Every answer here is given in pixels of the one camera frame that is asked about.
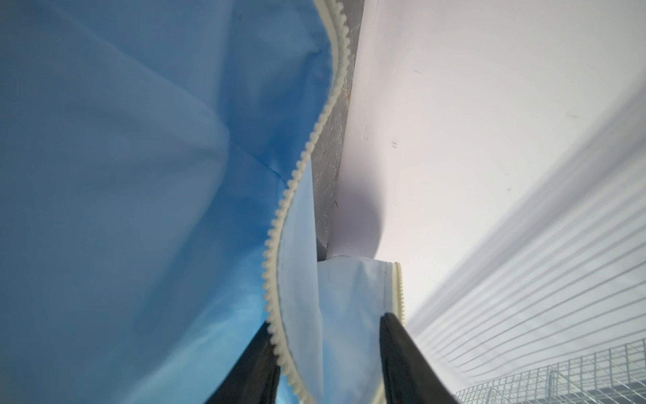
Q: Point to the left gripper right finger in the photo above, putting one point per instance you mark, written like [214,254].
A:
[408,378]

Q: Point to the light blue zip jacket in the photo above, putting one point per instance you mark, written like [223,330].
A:
[157,203]

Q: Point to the white wire wall shelf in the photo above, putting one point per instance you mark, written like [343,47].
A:
[551,306]

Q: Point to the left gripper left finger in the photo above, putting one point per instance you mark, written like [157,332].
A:
[255,377]

